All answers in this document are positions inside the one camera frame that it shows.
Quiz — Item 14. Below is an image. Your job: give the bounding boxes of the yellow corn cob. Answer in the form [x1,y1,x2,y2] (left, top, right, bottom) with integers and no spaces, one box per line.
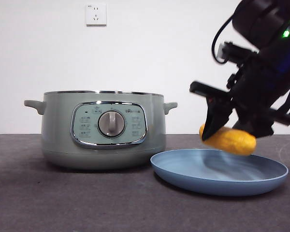
[199,123,258,156]

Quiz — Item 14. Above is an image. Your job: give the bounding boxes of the blue round plate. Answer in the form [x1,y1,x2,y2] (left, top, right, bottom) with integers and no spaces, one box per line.
[150,148,289,197]

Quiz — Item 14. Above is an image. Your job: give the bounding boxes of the pale green electric steamer pot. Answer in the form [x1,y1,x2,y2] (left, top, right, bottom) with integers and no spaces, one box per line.
[24,90,178,171]

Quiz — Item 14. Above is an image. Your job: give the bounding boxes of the pale grey right wrist camera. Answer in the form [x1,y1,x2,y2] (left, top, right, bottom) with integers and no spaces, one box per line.
[216,41,259,65]

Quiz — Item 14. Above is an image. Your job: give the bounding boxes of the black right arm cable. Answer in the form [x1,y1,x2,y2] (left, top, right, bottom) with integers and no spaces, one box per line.
[211,16,233,65]

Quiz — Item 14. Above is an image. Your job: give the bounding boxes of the white wall power socket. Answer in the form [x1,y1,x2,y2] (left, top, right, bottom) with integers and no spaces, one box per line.
[85,3,107,27]

